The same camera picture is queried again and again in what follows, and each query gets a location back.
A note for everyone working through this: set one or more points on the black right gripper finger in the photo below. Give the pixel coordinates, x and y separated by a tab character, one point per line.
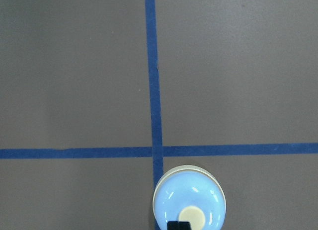
178	225

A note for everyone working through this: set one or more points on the blue call bell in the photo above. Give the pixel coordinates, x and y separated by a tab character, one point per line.
188	193

